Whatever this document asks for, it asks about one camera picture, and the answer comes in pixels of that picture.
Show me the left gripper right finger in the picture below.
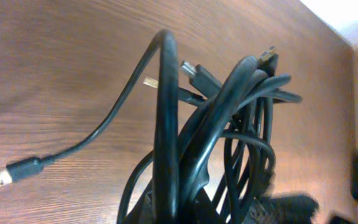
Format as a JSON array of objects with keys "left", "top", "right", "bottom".
[{"left": 247, "top": 194, "right": 319, "bottom": 224}]

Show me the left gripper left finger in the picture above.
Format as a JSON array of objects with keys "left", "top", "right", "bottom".
[{"left": 126, "top": 186, "right": 154, "bottom": 224}]

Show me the black usb cable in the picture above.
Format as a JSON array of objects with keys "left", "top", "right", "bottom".
[{"left": 0, "top": 29, "right": 303, "bottom": 224}]

